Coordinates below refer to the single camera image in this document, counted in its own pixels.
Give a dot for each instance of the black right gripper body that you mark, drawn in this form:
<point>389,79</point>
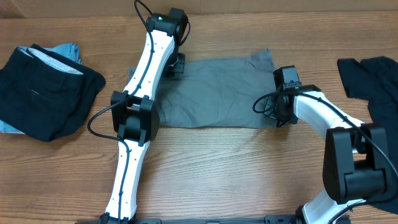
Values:
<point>280,113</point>

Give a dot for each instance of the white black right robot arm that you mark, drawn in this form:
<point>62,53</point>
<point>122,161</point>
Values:
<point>356,166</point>

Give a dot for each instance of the grey shorts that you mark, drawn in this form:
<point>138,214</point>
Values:
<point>218,92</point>

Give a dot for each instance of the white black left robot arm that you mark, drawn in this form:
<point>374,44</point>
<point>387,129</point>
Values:
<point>134,112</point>

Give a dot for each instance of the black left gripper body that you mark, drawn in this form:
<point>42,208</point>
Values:
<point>177,65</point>

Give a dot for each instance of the light blue jeans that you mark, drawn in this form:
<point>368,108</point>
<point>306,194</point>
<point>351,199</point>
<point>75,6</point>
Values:
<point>68,50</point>

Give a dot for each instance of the dark teal t-shirt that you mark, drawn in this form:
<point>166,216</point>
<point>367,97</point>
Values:
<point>374,80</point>

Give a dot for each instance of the folded black shorts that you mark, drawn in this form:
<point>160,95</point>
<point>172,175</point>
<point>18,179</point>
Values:
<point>46,95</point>

